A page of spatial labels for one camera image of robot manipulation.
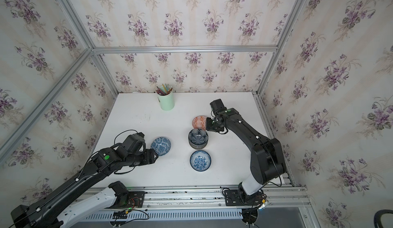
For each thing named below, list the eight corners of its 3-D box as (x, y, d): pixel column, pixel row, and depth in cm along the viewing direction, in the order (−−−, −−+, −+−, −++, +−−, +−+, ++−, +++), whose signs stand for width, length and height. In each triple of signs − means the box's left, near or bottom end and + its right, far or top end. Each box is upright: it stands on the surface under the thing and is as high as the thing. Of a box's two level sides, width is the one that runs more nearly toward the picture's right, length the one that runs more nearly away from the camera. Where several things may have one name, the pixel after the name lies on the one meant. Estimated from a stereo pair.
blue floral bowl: (190, 171, 83) (189, 168, 80) (190, 153, 90) (190, 150, 86) (211, 171, 83) (211, 168, 80) (209, 153, 90) (210, 150, 87)
